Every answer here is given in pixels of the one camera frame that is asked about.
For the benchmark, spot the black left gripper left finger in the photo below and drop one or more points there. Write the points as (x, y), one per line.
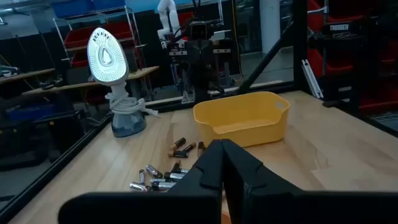
(192, 199)

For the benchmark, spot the black aluminium table frame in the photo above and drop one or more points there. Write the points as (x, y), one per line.
(300, 46)

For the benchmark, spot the blue storage bin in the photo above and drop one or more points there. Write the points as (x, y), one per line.
(74, 7)
(31, 112)

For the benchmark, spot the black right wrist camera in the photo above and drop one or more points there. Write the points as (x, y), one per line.
(198, 30)

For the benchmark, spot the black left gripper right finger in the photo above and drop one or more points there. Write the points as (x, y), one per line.
(264, 199)

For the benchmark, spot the red storage bin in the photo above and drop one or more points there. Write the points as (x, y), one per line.
(79, 60)
(119, 29)
(320, 18)
(81, 37)
(329, 63)
(377, 102)

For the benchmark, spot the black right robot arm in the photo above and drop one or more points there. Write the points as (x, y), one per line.
(202, 77)

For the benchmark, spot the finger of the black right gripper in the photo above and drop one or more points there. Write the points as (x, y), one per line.
(206, 53)
(193, 53)

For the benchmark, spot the silver aluminium extrusion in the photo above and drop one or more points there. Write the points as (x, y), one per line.
(311, 79)

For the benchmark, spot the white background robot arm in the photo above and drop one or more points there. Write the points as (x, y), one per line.
(168, 18)

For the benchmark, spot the white pillar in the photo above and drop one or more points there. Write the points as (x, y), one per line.
(270, 25)

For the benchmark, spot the yellow plastic bin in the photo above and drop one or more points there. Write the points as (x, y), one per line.
(242, 130)

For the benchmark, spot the wooden workbench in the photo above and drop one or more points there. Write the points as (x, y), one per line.
(26, 74)
(77, 83)

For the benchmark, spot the white and blue steam iron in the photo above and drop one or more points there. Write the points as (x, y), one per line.
(107, 59)

